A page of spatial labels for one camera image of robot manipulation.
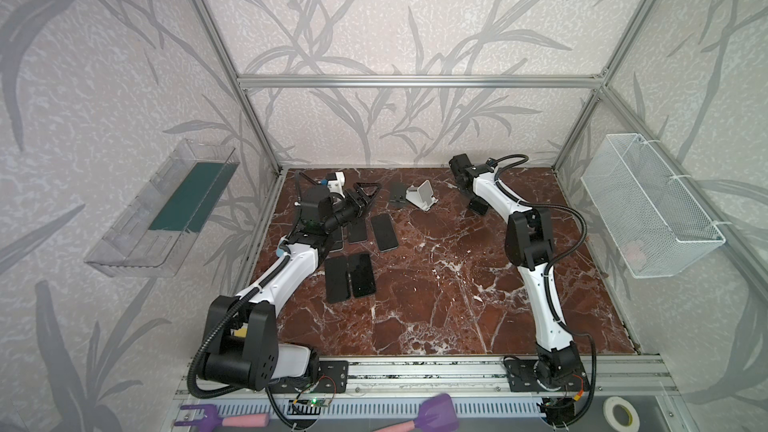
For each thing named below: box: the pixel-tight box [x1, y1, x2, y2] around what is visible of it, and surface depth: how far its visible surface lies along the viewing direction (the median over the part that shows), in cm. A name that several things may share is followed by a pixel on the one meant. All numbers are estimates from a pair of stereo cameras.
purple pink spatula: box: [374, 393, 460, 432], surface depth 69 cm
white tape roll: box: [602, 396, 640, 432], surface depth 69 cm
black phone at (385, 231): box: [371, 213, 399, 252], surface depth 105 cm
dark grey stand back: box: [389, 182, 407, 209], surface depth 110 cm
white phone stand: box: [406, 180, 439, 212], surface depth 108 cm
